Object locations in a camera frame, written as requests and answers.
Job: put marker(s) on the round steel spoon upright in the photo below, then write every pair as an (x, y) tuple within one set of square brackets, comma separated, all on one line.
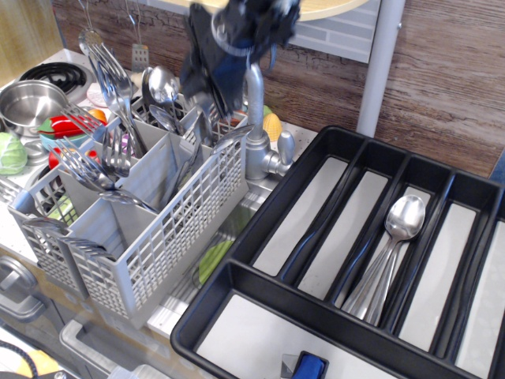
[(163, 88)]

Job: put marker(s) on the green toy cabbage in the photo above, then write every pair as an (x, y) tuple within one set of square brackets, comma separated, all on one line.
[(14, 156)]

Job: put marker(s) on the steel pot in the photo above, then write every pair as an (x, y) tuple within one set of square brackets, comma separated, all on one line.
[(26, 105)]

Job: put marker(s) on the spoons stack in tray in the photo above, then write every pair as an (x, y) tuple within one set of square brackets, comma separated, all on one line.
[(403, 223)]

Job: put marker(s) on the black stove coil burner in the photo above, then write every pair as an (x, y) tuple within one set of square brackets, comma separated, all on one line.
[(66, 76)]

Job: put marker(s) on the tall steel forks bundle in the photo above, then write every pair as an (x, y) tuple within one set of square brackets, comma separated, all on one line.
[(117, 90)]

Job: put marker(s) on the hanging steel strainer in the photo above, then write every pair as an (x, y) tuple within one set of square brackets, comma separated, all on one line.
[(88, 37)]

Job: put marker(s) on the hanging small spatula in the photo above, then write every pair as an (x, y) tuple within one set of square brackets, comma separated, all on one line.
[(140, 51)]

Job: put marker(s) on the big steel spoon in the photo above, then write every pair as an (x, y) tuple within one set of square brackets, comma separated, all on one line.
[(202, 131)]

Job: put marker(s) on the yellow toy corn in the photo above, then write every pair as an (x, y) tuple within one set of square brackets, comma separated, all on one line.
[(272, 126)]

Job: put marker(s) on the small steel spoon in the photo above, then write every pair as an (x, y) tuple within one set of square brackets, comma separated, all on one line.
[(163, 118)]

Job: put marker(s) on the steel forks front left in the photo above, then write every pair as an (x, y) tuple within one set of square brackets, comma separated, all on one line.
[(84, 169)]

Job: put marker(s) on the red toy pepper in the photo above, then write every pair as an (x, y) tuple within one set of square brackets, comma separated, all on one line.
[(60, 126)]

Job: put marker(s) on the silver faucet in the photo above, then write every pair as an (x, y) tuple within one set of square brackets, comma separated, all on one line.
[(260, 159)]

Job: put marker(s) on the black cutlery tray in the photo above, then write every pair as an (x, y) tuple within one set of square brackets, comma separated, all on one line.
[(282, 288)]

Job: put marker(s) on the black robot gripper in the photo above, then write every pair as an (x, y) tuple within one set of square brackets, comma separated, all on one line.
[(224, 44)]

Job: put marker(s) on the steel spoon basket rim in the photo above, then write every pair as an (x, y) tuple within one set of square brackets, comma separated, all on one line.
[(231, 138)]

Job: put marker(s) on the blue clip object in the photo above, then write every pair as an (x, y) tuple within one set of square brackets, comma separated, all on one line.
[(305, 365)]

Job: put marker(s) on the green toy plate in sink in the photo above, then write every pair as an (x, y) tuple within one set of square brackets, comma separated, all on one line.
[(211, 259)]

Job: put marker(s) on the grey plastic cutlery basket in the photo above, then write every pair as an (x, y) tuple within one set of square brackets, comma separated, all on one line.
[(148, 250)]

